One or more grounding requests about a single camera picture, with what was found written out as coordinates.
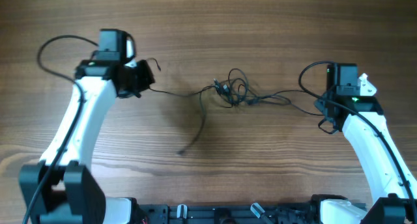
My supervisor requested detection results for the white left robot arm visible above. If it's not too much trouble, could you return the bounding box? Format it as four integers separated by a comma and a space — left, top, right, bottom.
19, 29, 154, 223

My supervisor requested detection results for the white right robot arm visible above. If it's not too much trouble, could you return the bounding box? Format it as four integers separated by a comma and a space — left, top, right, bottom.
315, 63, 416, 223

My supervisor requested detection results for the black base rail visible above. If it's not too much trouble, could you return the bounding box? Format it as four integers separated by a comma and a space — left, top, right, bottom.
138, 201, 323, 224

